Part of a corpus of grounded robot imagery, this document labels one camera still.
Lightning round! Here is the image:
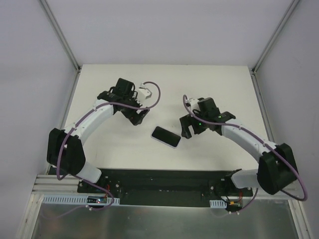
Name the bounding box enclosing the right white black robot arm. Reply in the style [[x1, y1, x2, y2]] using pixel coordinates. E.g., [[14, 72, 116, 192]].
[[179, 96, 298, 195]]

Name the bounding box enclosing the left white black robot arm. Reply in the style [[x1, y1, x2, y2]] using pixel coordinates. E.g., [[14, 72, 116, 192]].
[[47, 78, 155, 183]]

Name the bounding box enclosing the reflective metal sheet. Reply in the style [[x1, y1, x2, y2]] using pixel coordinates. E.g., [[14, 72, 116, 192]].
[[32, 200, 298, 239]]

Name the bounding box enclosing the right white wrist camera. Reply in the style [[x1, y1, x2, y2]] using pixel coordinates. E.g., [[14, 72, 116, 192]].
[[185, 98, 199, 111]]

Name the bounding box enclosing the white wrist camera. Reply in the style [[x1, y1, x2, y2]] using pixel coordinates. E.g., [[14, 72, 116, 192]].
[[137, 83, 153, 102], [185, 98, 199, 111]]

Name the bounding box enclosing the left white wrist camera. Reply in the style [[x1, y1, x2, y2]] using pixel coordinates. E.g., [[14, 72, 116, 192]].
[[137, 83, 153, 102]]

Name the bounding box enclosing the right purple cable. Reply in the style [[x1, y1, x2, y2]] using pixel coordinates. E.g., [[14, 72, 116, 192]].
[[182, 94, 309, 215]]

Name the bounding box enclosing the purple cable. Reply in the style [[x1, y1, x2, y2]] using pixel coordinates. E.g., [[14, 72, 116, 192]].
[[56, 81, 161, 212], [182, 94, 309, 215]]

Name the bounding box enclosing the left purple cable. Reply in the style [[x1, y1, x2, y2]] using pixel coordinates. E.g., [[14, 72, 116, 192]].
[[56, 81, 161, 212]]

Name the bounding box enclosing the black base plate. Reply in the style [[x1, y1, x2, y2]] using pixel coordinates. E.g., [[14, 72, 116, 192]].
[[47, 165, 260, 207]]

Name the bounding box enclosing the right aluminium frame post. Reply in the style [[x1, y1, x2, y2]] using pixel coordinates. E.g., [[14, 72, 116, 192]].
[[250, 0, 301, 74]]

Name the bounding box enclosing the aluminium frame post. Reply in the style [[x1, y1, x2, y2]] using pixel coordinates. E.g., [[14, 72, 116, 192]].
[[38, 0, 82, 73], [250, 0, 301, 74]]

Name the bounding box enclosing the left aluminium frame post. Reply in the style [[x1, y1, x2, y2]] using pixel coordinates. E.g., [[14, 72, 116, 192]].
[[38, 0, 82, 73]]

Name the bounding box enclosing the right white cable duct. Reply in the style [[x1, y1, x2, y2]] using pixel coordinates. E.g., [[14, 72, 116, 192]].
[[209, 200, 227, 209]]

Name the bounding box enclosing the white cable duct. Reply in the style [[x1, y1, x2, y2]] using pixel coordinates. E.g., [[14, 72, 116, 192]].
[[42, 195, 120, 206], [209, 200, 227, 209]]

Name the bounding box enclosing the aluminium rail profile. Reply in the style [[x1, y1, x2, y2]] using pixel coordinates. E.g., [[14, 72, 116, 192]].
[[32, 175, 83, 194]]

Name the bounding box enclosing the left white cable duct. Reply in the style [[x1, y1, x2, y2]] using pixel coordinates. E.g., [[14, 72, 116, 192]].
[[42, 195, 120, 206]]

